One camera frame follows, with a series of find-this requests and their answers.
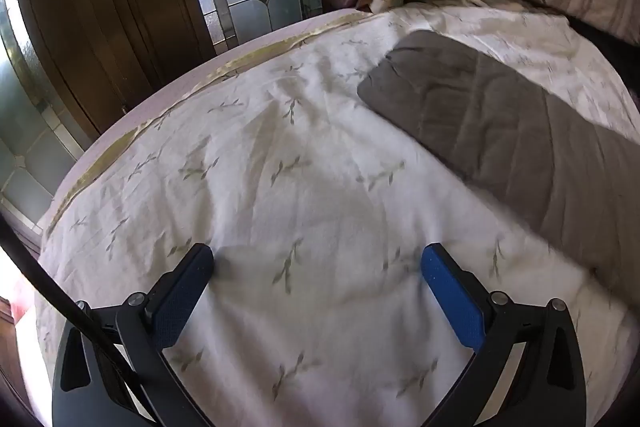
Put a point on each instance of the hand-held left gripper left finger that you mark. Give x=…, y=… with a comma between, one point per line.
x=185, y=292

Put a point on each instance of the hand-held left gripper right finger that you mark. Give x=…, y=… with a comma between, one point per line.
x=450, y=297

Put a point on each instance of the grey-brown puffer jacket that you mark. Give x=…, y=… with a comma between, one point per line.
x=500, y=132

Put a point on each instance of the white leaf print bed sheet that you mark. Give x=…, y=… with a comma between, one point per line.
x=300, y=157

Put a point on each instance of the wooden door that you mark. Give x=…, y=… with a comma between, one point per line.
x=100, y=7

